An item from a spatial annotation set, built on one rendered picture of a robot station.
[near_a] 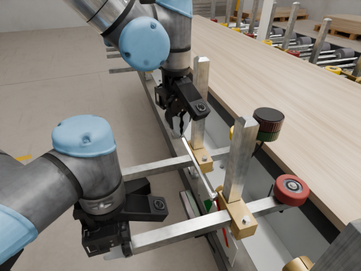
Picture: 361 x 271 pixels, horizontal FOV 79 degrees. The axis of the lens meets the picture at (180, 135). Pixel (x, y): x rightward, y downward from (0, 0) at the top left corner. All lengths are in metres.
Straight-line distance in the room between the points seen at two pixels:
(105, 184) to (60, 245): 1.34
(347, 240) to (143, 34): 0.35
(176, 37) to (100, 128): 0.28
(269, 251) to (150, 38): 0.72
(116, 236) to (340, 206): 0.51
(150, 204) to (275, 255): 0.51
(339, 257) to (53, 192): 0.34
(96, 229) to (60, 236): 1.25
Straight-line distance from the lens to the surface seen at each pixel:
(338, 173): 0.74
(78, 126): 0.32
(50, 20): 7.96
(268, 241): 0.86
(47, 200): 0.29
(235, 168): 0.50
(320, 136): 0.86
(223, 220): 0.58
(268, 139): 0.47
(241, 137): 0.45
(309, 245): 0.77
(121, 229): 0.45
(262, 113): 0.47
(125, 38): 0.34
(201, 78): 0.63
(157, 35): 0.34
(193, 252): 1.48
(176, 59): 0.52
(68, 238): 1.67
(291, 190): 0.63
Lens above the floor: 1.34
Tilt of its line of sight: 37 degrees down
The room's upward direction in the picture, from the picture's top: straight up
